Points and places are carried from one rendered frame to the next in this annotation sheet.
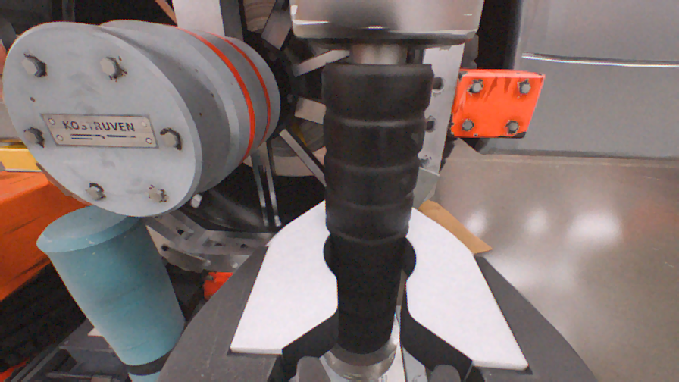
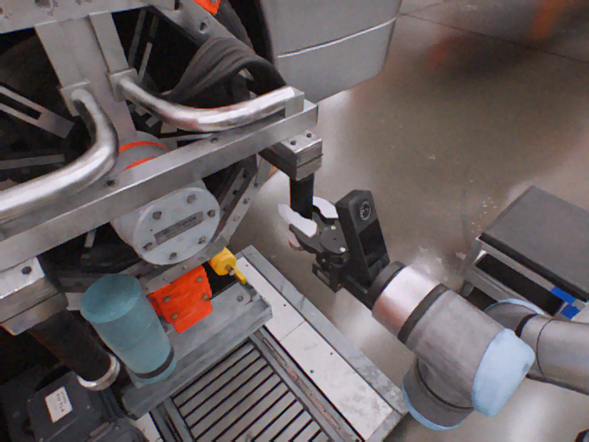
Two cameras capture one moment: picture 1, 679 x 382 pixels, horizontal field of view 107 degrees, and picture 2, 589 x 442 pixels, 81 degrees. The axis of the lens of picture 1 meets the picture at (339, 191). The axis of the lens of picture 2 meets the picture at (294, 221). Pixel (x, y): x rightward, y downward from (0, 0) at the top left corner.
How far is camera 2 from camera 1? 45 cm
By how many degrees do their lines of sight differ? 39
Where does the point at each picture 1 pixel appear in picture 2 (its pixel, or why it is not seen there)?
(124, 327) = (155, 341)
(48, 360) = not seen: outside the picture
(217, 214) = (112, 259)
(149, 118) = (202, 210)
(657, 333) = (386, 173)
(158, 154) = (204, 223)
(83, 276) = (136, 321)
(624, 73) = (327, 50)
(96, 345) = (74, 417)
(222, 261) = (157, 281)
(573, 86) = (307, 64)
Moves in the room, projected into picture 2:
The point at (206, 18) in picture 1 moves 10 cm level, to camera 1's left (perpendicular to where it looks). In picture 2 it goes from (124, 131) to (52, 159)
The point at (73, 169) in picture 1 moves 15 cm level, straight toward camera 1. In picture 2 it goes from (163, 252) to (271, 247)
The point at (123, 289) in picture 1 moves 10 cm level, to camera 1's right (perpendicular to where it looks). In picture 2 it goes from (151, 317) to (201, 283)
